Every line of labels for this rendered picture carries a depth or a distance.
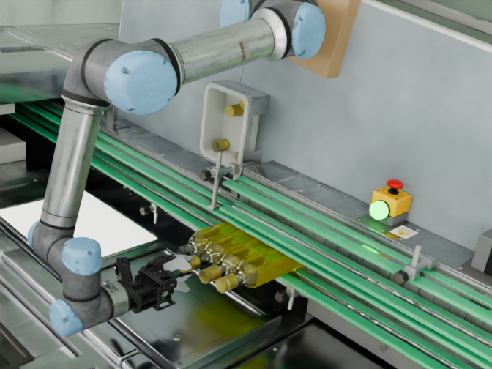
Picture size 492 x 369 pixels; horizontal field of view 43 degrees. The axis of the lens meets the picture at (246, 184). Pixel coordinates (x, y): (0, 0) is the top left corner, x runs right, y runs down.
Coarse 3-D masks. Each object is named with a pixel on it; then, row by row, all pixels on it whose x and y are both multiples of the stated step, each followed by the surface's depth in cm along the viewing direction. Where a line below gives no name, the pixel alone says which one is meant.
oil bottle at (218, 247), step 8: (240, 232) 164; (216, 240) 159; (224, 240) 159; (232, 240) 160; (240, 240) 160; (248, 240) 161; (208, 248) 156; (216, 248) 155; (224, 248) 156; (232, 248) 157; (216, 256) 155; (216, 264) 156
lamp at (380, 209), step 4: (380, 200) 149; (372, 204) 148; (376, 204) 147; (380, 204) 147; (384, 204) 147; (388, 204) 148; (372, 208) 148; (376, 208) 147; (380, 208) 147; (384, 208) 147; (388, 208) 148; (372, 212) 148; (376, 212) 147; (380, 212) 147; (384, 212) 147; (388, 212) 148; (372, 216) 149; (376, 216) 148; (380, 216) 147; (384, 216) 147
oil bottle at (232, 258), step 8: (256, 240) 162; (240, 248) 157; (248, 248) 158; (256, 248) 158; (264, 248) 159; (224, 256) 153; (232, 256) 153; (240, 256) 154; (248, 256) 154; (232, 264) 152; (232, 272) 152
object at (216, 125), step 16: (208, 96) 183; (224, 96) 187; (240, 96) 173; (208, 112) 185; (224, 112) 189; (208, 128) 187; (224, 128) 190; (240, 128) 185; (208, 144) 190; (240, 144) 177; (224, 160) 184; (240, 160) 178
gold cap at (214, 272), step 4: (208, 268) 149; (212, 268) 149; (216, 268) 149; (200, 272) 149; (204, 272) 147; (208, 272) 147; (212, 272) 148; (216, 272) 149; (220, 272) 150; (200, 276) 149; (204, 276) 148; (208, 276) 147; (212, 276) 148; (216, 276) 149; (220, 276) 150; (204, 280) 148; (208, 280) 147; (212, 280) 149
